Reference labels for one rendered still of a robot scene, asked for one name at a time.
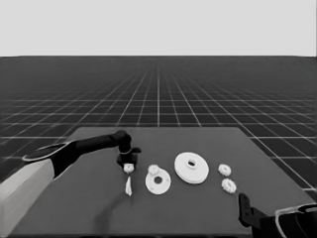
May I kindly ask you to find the white round carrier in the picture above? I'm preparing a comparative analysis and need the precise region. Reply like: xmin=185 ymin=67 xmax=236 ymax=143
xmin=145 ymin=166 xmax=172 ymax=196

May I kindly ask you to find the small white T-shaped piece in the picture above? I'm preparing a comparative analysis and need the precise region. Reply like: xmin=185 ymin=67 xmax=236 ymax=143
xmin=124 ymin=176 xmax=134 ymax=197

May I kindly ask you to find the large thick white disc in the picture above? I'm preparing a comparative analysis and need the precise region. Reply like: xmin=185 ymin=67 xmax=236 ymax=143
xmin=173 ymin=151 xmax=211 ymax=185

